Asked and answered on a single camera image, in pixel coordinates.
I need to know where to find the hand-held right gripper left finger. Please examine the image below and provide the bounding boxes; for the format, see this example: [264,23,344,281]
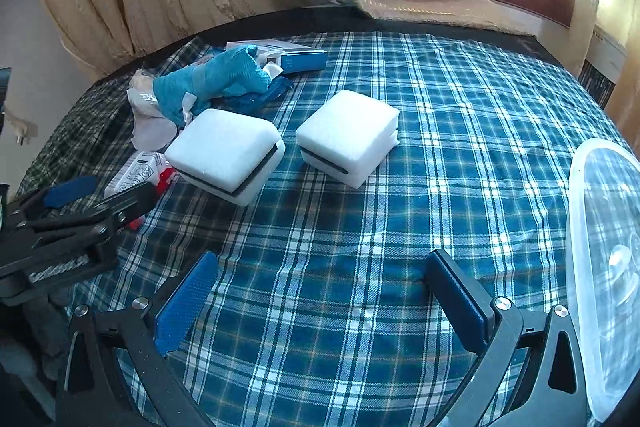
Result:
[55,251,221,427]

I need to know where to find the black mattress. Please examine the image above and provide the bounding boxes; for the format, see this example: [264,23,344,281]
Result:
[89,6,537,80]

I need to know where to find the white and blue medicine box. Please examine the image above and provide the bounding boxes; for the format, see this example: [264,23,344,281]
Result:
[226,39,329,76]

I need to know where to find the blue plaid bedsheet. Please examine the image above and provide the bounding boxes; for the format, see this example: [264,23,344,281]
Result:
[15,32,632,427]

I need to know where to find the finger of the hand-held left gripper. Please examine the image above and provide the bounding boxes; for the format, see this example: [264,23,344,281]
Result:
[0,176,99,229]
[14,182,159,236]

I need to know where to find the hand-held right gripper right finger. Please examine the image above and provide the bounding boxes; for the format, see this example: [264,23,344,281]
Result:
[424,248,588,427]

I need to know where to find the clear plastic container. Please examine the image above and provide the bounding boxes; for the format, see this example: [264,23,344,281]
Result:
[565,138,640,423]

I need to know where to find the white foam sponge block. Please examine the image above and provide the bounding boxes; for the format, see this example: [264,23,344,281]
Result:
[164,108,287,208]
[294,89,401,192]

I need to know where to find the white and red packet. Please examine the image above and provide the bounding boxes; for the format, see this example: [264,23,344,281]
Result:
[103,150,179,231]

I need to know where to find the dark blue plastic packet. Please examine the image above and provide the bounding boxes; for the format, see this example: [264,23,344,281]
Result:
[234,76,292,118]

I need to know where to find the white plastic swab bag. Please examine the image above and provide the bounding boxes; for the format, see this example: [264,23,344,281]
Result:
[126,67,201,154]

